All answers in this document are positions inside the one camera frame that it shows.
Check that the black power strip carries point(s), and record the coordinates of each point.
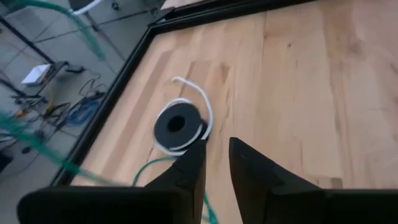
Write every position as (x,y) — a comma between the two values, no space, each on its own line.
(94,94)

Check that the white lamp base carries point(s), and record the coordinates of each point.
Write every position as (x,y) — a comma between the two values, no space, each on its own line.
(84,7)

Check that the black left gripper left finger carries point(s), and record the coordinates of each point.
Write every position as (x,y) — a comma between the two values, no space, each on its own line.
(140,205)

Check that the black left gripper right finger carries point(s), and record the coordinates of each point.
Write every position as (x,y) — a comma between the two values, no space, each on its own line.
(280,202)

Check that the black equipment stand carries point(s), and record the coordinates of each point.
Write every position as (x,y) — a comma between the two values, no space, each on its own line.
(56,67)

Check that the white flat panel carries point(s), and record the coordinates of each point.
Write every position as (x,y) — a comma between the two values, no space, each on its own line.
(35,74)

